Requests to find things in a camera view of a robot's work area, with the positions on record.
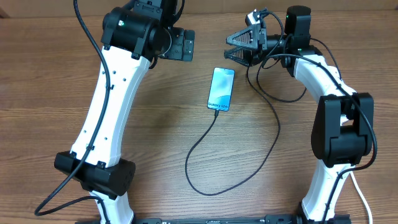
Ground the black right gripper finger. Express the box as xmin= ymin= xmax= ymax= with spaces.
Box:
xmin=226 ymin=25 xmax=259 ymax=49
xmin=224 ymin=47 xmax=252 ymax=66

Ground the Galaxy smartphone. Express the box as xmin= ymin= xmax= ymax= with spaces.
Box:
xmin=207 ymin=67 xmax=235 ymax=111

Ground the black charger cable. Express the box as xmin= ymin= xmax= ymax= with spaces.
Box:
xmin=185 ymin=37 xmax=343 ymax=197

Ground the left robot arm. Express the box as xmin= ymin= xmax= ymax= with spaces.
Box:
xmin=54 ymin=1 xmax=195 ymax=223

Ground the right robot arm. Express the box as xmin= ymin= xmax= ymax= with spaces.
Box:
xmin=224 ymin=6 xmax=377 ymax=223

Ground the white power strip cord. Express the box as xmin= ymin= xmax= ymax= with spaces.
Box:
xmin=349 ymin=171 xmax=374 ymax=224

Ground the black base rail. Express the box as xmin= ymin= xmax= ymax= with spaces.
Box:
xmin=133 ymin=215 xmax=302 ymax=224

